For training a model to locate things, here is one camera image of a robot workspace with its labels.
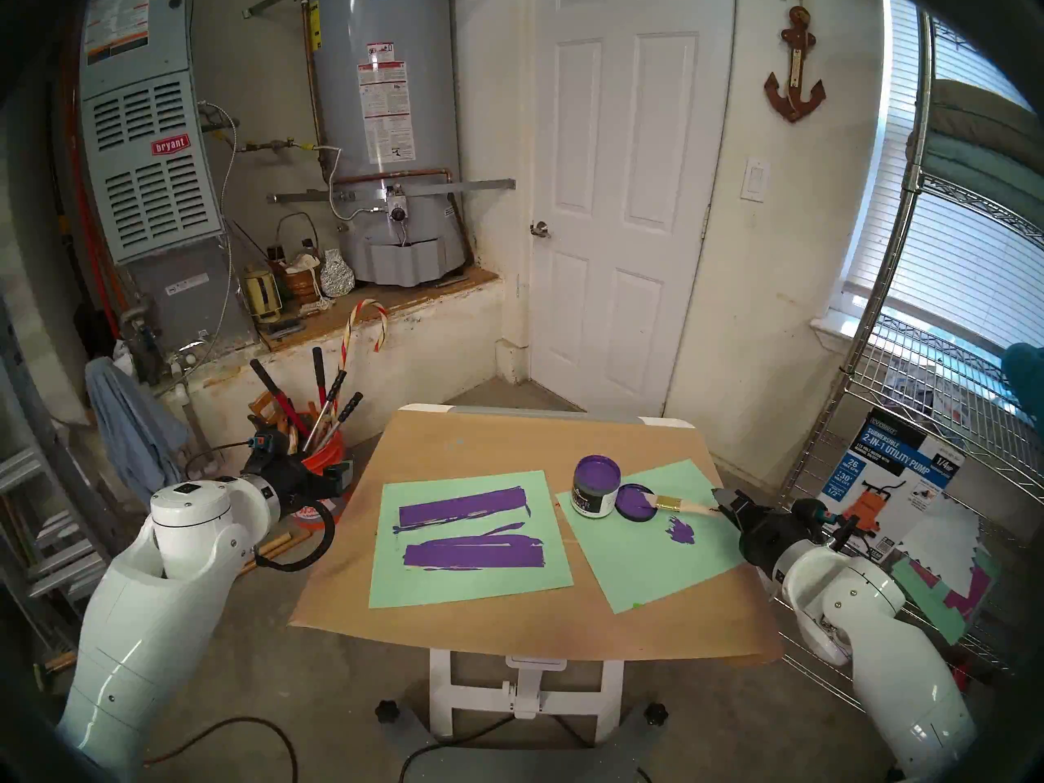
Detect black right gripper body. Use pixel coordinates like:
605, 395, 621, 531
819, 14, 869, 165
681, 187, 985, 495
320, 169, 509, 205
737, 498, 829, 580

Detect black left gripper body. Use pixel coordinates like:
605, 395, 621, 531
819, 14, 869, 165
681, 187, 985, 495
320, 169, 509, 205
269, 453, 329, 523

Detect wooden paint brush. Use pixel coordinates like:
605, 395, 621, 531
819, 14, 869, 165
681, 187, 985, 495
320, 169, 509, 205
632, 490, 723, 518

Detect purple paint jar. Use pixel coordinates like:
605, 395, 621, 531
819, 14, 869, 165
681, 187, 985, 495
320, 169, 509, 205
571, 455, 622, 519

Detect orange plastic bucket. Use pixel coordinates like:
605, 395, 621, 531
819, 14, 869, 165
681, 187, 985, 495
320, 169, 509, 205
290, 431, 353, 529

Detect silver tool black grip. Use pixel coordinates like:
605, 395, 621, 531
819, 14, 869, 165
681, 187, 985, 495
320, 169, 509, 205
316, 391, 364, 449
302, 369, 347, 452

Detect purple black jar lid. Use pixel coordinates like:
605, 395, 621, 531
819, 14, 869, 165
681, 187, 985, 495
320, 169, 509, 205
615, 484, 660, 523

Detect striped candy cane decoration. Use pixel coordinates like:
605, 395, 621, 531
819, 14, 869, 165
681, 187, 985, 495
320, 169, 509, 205
341, 299, 389, 374

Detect utility pump cardboard box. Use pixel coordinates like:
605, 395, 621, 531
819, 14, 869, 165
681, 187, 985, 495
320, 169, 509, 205
814, 406, 967, 564

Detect light wood slat panel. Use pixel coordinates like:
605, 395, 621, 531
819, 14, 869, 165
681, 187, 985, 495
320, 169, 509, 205
403, 533, 546, 572

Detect green paper sheet purple stripe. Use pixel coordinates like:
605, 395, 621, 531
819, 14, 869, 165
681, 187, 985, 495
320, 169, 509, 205
369, 470, 574, 609

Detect white scalloped paper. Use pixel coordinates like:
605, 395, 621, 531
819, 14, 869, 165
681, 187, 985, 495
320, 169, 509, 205
897, 496, 984, 599

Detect blue hanging cloth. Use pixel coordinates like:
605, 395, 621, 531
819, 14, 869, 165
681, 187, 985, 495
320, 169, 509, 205
86, 357, 192, 505

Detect pink green paper stack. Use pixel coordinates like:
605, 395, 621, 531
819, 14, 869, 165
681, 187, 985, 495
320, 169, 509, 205
889, 545, 1002, 648

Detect brown wicker basket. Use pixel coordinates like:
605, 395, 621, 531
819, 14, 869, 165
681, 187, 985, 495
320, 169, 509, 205
275, 212, 323, 305

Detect yellow boxy device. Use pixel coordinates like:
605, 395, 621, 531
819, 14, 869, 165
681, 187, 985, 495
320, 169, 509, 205
242, 268, 284, 324

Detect aluminium foil wrapped lump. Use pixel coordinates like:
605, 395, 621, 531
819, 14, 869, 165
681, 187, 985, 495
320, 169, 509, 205
320, 249, 356, 299

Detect grey metal ladder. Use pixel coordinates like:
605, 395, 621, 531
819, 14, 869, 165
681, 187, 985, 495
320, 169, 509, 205
0, 316, 123, 652

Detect grey water heater tank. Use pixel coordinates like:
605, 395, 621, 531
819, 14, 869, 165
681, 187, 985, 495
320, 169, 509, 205
306, 0, 516, 289

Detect white grey work table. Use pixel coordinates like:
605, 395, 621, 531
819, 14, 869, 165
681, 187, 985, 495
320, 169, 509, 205
377, 404, 694, 783

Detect teal fabric object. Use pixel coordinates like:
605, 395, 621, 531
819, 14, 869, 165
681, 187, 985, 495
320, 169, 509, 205
1002, 343, 1044, 431

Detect white panel door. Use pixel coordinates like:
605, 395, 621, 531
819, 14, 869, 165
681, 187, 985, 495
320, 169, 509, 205
530, 0, 735, 419

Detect white window blinds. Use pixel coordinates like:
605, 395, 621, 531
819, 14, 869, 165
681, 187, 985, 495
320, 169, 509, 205
840, 0, 1044, 358

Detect grey Bryant furnace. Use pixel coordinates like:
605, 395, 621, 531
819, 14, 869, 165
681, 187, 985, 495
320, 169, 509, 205
80, 0, 258, 350

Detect grey green folded cushion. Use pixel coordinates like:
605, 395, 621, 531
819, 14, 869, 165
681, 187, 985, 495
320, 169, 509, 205
904, 133, 1044, 232
909, 78, 1044, 158

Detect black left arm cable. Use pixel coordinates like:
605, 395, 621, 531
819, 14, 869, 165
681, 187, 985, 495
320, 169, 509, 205
257, 500, 337, 573

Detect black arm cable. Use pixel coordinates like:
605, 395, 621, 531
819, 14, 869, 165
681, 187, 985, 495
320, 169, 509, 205
822, 512, 864, 555
257, 500, 337, 573

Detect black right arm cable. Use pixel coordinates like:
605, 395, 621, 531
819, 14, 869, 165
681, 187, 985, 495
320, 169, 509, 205
822, 512, 864, 555

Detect red black lopper handle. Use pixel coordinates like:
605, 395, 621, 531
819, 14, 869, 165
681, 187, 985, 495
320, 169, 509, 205
250, 359, 311, 438

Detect black floor cable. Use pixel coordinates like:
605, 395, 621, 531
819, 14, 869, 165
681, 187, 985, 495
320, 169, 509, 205
398, 712, 653, 783

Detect metal water heater strap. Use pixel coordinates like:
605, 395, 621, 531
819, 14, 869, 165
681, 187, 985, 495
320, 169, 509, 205
269, 178, 516, 205

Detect chrome wire shelf rack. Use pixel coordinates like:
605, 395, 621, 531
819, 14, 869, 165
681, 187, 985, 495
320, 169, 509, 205
767, 7, 1044, 717

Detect rusty anchor wall decoration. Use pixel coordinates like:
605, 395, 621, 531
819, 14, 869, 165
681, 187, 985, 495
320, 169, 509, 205
764, 7, 827, 124

